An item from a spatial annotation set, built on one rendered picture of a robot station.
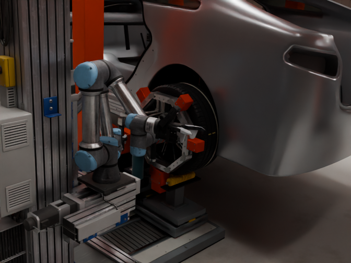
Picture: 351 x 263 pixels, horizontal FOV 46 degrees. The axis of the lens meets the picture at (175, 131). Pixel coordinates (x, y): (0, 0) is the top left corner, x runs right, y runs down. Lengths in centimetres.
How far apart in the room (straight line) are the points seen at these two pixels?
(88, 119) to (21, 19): 53
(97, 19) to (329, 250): 243
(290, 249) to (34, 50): 235
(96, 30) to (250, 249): 196
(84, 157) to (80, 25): 122
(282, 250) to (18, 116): 221
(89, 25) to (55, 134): 107
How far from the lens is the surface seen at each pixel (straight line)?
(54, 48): 205
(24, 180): 207
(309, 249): 345
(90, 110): 199
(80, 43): 302
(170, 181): 295
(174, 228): 310
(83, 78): 193
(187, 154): 277
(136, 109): 201
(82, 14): 297
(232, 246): 328
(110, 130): 244
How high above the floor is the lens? 179
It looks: 18 degrees down
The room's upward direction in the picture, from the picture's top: 4 degrees clockwise
